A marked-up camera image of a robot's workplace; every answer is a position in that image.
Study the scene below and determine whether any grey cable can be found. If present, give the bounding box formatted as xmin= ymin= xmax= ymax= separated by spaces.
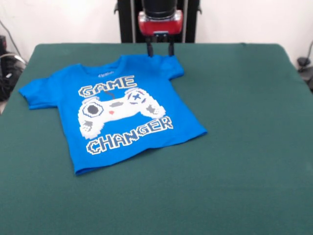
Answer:
xmin=0 ymin=21 xmax=27 ymax=64

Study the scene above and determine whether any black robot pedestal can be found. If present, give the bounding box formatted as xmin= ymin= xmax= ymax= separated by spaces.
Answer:
xmin=114 ymin=0 xmax=202 ymax=44

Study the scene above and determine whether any black round adapter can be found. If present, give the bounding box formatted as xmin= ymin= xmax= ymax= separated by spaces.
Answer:
xmin=297 ymin=56 xmax=311 ymax=67

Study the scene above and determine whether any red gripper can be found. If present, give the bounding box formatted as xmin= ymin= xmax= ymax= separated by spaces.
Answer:
xmin=137 ymin=9 xmax=184 ymax=58

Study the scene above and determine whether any black bag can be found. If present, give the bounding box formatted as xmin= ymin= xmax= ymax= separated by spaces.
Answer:
xmin=0 ymin=52 xmax=26 ymax=102

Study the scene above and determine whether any dark green table cloth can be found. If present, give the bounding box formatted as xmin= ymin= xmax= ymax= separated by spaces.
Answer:
xmin=0 ymin=43 xmax=313 ymax=235

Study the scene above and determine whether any blue printed t-shirt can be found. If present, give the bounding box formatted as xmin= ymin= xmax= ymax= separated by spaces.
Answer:
xmin=19 ymin=54 xmax=208 ymax=176

